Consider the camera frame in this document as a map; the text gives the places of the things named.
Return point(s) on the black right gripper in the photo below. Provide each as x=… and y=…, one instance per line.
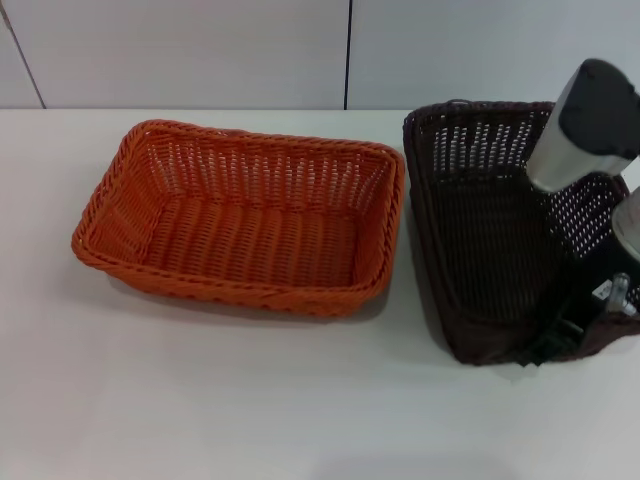
x=625, y=260

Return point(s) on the dark brown woven basket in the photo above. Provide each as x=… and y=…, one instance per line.
x=480, y=250

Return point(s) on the orange woven plastic basket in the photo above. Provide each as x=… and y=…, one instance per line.
x=250, y=240

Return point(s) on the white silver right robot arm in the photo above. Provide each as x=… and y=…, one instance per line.
x=629, y=215

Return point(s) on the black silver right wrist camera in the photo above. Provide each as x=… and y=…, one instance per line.
x=590, y=120

